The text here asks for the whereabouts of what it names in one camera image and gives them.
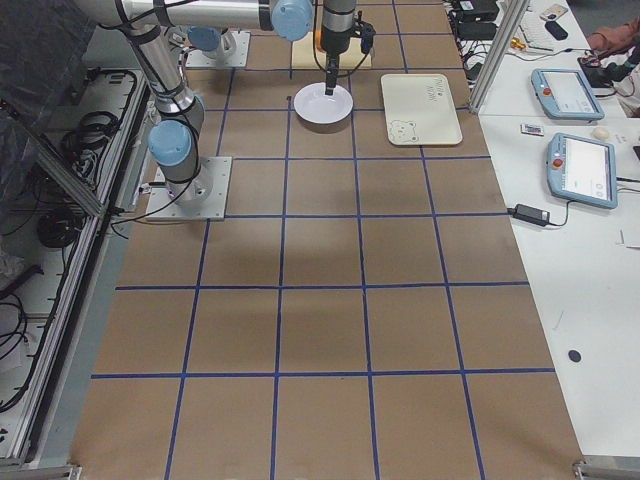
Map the aluminium frame post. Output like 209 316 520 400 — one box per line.
468 0 530 114

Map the cream bear tray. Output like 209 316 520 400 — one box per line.
380 74 463 146

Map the blue teach pendant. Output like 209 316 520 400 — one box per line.
530 69 605 121
546 133 618 209

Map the near blue teach pendant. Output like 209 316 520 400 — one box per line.
546 133 618 209

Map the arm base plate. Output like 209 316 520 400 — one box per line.
184 27 251 70
145 156 232 222

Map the white keyboard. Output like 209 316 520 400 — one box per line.
519 12 555 53

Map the far blue teach pendant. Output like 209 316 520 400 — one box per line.
530 69 605 121

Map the white round plate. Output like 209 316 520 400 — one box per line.
293 82 353 125

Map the black power adapter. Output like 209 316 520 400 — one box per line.
511 204 550 227

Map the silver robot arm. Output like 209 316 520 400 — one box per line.
187 1 376 96
78 1 312 205

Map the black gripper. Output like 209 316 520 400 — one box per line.
320 13 374 96

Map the bamboo cutting board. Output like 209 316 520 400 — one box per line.
290 37 374 70

